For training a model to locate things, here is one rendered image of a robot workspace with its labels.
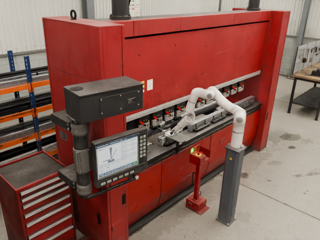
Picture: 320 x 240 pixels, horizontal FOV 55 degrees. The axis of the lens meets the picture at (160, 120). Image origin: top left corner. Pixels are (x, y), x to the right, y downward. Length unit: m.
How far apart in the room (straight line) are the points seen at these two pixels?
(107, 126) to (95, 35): 0.75
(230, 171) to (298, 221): 1.18
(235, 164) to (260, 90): 2.11
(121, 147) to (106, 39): 0.83
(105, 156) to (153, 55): 1.31
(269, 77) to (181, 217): 2.61
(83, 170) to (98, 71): 0.77
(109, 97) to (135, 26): 1.00
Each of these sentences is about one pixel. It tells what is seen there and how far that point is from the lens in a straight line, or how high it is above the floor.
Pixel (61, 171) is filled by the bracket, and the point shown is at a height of 1.21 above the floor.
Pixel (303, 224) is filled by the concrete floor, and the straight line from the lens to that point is 4.28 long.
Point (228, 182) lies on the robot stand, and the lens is 3.62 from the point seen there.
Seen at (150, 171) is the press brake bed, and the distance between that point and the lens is 3.43.
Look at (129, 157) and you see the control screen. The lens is 2.34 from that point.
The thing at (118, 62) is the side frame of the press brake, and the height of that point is 2.01.
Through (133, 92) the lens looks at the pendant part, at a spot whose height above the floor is 1.89.
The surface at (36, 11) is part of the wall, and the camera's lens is 7.10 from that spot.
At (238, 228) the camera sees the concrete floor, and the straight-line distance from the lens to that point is 3.95.
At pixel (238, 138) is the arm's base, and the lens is 3.37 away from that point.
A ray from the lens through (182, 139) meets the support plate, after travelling 3.52.
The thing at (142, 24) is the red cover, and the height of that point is 2.26.
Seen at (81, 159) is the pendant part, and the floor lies 1.45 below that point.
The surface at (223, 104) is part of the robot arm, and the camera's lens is 3.25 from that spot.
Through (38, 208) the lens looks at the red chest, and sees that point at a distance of 3.07.
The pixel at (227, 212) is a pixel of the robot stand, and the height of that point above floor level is 0.18.
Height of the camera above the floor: 2.57
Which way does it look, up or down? 23 degrees down
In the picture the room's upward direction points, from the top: 2 degrees clockwise
